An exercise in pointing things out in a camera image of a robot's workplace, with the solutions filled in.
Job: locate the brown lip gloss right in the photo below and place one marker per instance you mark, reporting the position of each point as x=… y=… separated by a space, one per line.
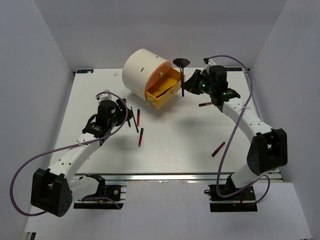
x=205 y=104

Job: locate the black fan makeup brush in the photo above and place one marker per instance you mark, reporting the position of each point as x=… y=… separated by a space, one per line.
x=181 y=63

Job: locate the red lip gloss right front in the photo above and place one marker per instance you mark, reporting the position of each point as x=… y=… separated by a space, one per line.
x=218 y=149

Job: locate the black small makeup brush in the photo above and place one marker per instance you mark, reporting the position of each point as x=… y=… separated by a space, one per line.
x=166 y=91

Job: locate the yellow drawer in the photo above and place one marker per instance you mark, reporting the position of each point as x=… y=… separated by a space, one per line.
x=171 y=78

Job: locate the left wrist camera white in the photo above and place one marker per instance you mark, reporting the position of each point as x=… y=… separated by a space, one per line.
x=103 y=96

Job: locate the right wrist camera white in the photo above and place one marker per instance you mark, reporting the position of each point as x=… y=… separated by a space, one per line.
x=209 y=62

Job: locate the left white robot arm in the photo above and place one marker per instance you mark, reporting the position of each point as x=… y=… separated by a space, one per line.
x=53 y=189

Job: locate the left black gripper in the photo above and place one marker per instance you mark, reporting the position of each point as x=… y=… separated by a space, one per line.
x=122 y=113

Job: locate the black round-head makeup brush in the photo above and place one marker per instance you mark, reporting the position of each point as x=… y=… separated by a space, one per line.
x=128 y=122

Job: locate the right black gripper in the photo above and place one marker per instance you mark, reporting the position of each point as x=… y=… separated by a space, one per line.
x=191 y=85

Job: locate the blue label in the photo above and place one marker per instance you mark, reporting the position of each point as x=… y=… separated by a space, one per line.
x=84 y=71
x=233 y=69

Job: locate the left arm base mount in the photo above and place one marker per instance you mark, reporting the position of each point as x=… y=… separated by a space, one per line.
x=94 y=192

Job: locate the red lip gloss lower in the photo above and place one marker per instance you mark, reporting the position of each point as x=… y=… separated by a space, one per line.
x=140 y=137

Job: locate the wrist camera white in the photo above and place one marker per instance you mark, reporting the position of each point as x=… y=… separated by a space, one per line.
x=209 y=62
x=103 y=96

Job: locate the blue label right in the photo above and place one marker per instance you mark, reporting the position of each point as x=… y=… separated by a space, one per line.
x=233 y=69

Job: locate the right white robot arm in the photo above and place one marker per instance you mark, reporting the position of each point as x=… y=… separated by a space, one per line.
x=268 y=149

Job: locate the white cylindrical drawer organizer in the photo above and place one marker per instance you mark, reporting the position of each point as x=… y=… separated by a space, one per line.
x=137 y=69

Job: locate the blue label left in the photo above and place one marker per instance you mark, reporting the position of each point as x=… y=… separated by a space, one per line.
x=84 y=71

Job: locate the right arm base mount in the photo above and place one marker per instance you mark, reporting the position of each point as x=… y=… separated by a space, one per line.
x=244 y=201

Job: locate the red lip gloss centre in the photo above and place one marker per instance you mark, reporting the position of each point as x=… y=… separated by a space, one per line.
x=138 y=117

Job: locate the red lip gloss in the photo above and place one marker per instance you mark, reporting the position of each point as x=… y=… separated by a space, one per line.
x=140 y=137
x=218 y=149
x=138 y=117

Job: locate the orange top drawer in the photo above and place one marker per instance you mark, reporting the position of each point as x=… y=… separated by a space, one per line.
x=156 y=74

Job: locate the thin black liner brush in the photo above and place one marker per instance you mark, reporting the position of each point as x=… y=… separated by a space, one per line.
x=134 y=120

